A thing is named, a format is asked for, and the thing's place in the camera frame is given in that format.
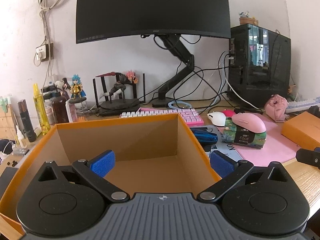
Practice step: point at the small black tray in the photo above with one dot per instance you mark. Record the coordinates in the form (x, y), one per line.
(20, 152)

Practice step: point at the small orange figure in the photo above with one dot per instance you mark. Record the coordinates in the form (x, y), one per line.
(292, 91)

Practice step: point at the pink mouse pad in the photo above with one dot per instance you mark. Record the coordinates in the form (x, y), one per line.
(272, 150)

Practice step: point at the white blue keyboard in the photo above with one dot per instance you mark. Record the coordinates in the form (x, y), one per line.
(305, 104)

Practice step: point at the pink white keyboard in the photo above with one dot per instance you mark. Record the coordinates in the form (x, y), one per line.
(192, 116)

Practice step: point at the brown bottle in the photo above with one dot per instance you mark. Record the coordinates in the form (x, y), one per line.
(60, 108)

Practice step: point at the pink haired action figure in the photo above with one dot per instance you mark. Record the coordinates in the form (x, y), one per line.
(120, 85)

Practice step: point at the black glass computer case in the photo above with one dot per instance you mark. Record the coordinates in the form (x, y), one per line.
(260, 80)

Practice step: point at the small figurine in basket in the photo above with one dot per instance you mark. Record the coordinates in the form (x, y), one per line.
(247, 17)

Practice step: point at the pink plush toy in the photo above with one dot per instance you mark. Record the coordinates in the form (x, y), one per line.
(275, 107)

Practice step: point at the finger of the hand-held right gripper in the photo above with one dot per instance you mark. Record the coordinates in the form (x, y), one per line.
(308, 157)

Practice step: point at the white wall socket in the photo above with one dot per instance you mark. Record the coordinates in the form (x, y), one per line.
(42, 52)

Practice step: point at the orange cardboard box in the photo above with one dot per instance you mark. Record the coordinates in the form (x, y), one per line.
(140, 135)

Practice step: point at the black cosmetic bottle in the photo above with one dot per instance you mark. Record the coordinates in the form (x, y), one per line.
(26, 120)

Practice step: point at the black curved monitor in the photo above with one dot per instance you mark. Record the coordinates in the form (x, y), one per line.
(150, 5)

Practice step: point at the wooden desktop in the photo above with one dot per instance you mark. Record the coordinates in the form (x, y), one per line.
(303, 180)

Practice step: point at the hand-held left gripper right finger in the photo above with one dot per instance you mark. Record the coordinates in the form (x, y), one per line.
(221, 166)

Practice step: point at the grey printed desk mat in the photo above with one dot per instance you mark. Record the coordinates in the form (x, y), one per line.
(228, 152)

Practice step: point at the floral tissue pack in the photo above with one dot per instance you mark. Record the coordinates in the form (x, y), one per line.
(240, 137)

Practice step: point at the blue haired gold figure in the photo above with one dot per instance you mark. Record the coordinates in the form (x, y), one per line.
(76, 87)

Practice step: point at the small white dropper bottle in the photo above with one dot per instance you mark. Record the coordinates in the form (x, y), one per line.
(21, 138)

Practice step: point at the small pink jar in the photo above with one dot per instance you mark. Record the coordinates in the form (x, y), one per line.
(49, 115)

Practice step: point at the dark haired figure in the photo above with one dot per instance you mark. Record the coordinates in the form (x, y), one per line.
(64, 86)

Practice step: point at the yellow spray bottle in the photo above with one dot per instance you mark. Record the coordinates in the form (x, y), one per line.
(41, 110)

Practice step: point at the hot pink computer mouse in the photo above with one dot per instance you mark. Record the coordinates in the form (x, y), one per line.
(228, 112)

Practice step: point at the blue stapler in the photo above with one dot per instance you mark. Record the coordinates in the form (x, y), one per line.
(203, 135)

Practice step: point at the clear acrylic box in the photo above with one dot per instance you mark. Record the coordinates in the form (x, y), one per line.
(77, 111)

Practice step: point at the white computer mouse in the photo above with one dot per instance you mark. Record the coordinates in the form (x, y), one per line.
(217, 118)

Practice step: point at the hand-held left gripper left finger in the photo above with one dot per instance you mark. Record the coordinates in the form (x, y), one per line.
(102, 165)

